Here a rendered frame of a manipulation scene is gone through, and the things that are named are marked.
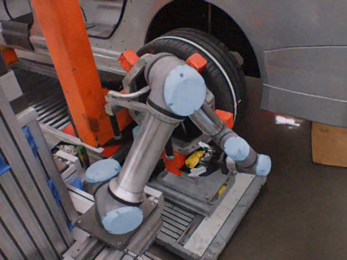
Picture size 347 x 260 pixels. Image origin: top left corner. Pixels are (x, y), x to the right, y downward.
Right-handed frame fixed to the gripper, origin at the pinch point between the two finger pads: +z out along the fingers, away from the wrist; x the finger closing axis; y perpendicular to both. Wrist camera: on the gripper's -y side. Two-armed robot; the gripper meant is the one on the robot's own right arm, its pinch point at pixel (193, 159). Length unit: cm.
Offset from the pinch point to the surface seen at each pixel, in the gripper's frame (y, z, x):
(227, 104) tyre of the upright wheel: -7.6, -2.2, -32.5
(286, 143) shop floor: -132, 25, -70
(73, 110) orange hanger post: 18, 86, -16
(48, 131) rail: -3, 153, -11
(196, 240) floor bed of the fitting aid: -61, 31, 29
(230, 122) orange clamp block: -10.8, -4.4, -24.3
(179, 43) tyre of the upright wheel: 19, 15, -51
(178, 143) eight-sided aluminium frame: -22.5, 34.3, -16.5
